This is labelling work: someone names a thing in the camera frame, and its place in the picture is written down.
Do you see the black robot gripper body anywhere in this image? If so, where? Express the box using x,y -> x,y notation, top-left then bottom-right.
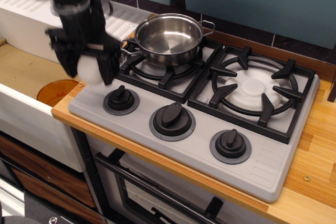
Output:
46,0 -> 120,59

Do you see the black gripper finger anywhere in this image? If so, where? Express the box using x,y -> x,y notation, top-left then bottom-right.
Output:
54,42 -> 83,77
97,51 -> 120,85

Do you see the white mushroom ball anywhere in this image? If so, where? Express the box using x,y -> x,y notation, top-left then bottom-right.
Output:
77,55 -> 103,84

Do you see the stainless steel pot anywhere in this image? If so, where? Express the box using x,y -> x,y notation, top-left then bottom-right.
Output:
120,13 -> 216,67

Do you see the black left stove knob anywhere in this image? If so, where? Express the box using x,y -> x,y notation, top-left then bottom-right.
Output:
103,85 -> 140,116

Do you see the black stove knob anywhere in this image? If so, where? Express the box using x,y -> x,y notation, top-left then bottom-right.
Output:
149,102 -> 196,142
209,129 -> 252,165
103,85 -> 140,116

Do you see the black middle stove knob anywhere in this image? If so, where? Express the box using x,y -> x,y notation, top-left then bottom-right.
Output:
149,102 -> 196,142

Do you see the black right stove knob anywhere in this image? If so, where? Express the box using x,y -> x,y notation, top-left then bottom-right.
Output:
209,129 -> 252,165

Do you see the grey toy stove top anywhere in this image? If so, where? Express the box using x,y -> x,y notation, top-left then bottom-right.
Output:
67,22 -> 321,204

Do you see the orange plastic bowl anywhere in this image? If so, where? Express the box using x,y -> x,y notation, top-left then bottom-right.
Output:
36,79 -> 79,107

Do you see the white toy sink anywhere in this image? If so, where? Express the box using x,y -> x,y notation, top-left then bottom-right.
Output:
0,0 -> 153,174

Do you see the black left burner grate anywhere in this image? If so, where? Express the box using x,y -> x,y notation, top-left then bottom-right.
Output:
117,38 -> 223,103

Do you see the black burner grate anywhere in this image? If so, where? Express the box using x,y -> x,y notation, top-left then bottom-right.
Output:
117,38 -> 223,103
188,46 -> 320,144

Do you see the upper wooden drawer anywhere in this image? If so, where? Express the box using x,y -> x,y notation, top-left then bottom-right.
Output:
1,134 -> 94,207

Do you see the wooden drawer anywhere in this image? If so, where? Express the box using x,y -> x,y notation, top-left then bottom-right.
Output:
1,134 -> 94,207
13,168 -> 103,224

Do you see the lower wooden drawer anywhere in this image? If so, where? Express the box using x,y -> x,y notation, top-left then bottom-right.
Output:
13,168 -> 103,224

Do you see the black right burner grate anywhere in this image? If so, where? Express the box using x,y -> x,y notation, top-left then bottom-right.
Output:
188,46 -> 320,144

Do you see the brass screw in counter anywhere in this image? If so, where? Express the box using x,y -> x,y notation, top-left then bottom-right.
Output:
304,176 -> 311,182

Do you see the oven door with handle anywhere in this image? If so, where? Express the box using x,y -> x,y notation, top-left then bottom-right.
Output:
94,149 -> 269,223

